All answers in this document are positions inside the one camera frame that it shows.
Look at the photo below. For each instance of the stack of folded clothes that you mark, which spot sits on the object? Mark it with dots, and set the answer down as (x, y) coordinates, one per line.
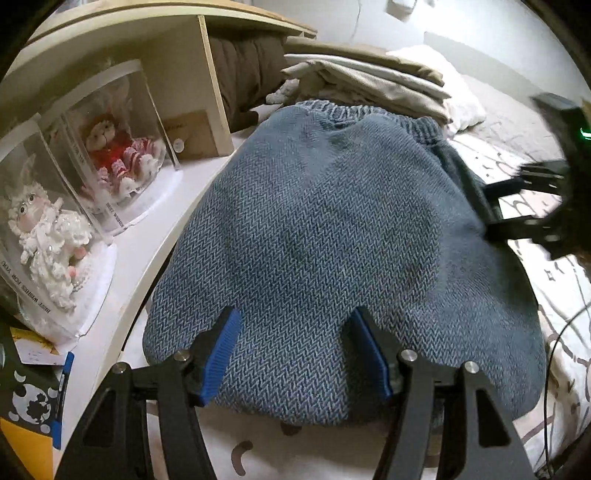
(350, 76)

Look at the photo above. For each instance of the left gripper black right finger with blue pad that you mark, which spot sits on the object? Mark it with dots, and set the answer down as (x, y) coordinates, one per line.
(376, 352)

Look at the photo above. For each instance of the white pink bear duvet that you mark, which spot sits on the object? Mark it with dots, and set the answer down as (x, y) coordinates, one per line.
(253, 446)

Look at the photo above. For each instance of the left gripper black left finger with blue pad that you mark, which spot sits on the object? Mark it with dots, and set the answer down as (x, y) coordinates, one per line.
(211, 351)

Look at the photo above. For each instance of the black white patterned box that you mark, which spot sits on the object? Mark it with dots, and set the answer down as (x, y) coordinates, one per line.
(34, 378)

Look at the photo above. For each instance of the white doll in clear case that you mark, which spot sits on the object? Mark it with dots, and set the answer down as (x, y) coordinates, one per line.
(54, 258)

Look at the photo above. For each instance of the yellow orange box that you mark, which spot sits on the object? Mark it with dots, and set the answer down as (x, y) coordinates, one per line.
(33, 449)

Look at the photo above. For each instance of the beige quilted pillow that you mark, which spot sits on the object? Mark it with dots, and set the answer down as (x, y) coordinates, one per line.
(479, 109)

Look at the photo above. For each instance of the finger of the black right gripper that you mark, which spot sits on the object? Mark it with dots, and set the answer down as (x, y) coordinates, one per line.
(550, 177)
(525, 227)

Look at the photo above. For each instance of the red doll in clear case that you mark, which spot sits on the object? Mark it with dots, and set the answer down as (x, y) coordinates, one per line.
(108, 140)

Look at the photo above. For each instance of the wooden headboard shelf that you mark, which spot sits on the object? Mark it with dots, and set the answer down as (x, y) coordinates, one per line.
(171, 41)

